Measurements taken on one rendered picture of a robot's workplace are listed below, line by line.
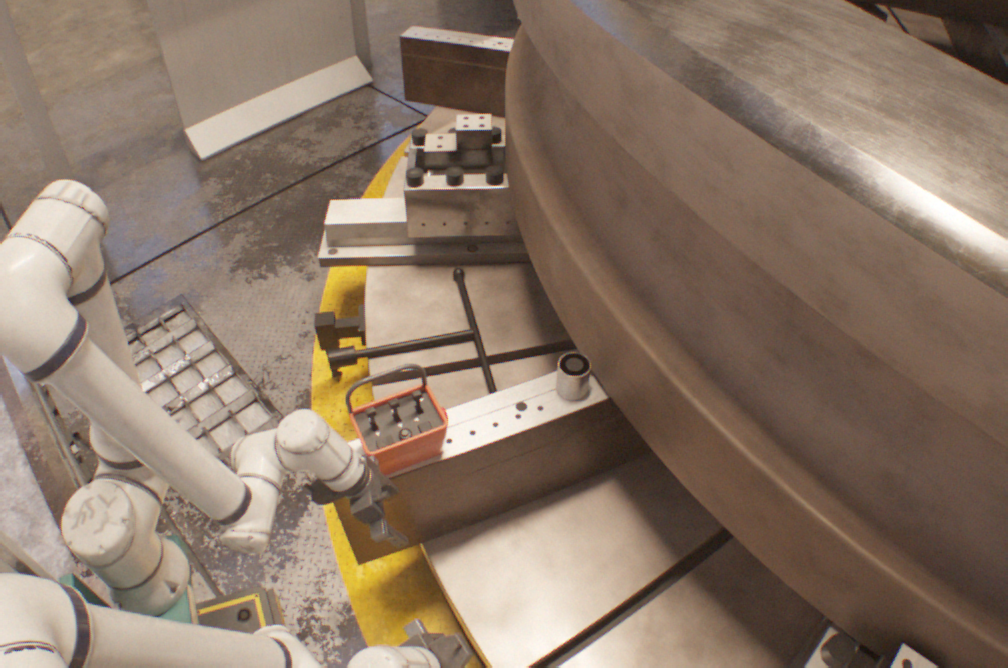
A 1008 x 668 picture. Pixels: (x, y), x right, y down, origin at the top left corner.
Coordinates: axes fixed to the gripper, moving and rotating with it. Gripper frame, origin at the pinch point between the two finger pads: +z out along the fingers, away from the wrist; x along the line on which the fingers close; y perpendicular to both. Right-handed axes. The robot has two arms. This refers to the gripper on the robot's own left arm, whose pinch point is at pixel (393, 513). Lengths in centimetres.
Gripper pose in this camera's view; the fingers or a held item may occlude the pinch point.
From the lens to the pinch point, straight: 150.2
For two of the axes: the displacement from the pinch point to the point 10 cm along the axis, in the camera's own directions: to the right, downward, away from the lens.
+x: -2.3, -5.8, 7.8
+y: 8.8, -4.7, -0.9
